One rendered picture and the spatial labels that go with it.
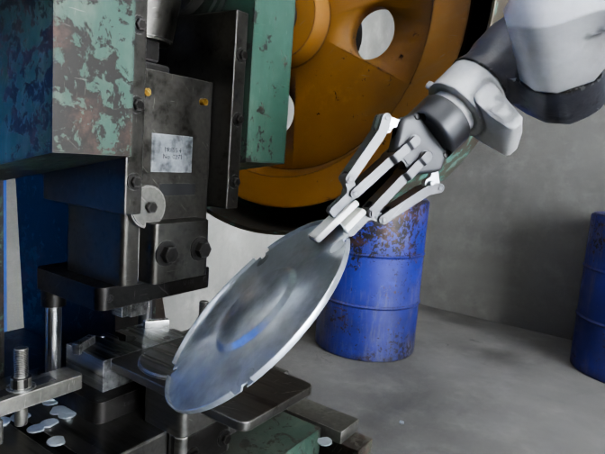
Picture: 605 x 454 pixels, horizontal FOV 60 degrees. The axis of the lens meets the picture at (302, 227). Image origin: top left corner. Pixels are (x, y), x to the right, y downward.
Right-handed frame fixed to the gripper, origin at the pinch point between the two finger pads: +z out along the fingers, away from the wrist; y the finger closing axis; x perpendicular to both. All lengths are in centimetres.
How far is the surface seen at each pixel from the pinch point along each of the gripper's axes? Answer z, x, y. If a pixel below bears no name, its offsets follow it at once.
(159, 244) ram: 17.6, -9.5, 11.6
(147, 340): 30.2, -20.0, 0.7
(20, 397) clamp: 42.9, -9.3, 9.5
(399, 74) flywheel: -30.0, -24.5, 2.9
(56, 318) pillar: 36.4, -20.2, 12.4
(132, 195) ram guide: 15.4, -6.1, 18.6
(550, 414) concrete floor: -39, -119, -180
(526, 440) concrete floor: -20, -103, -161
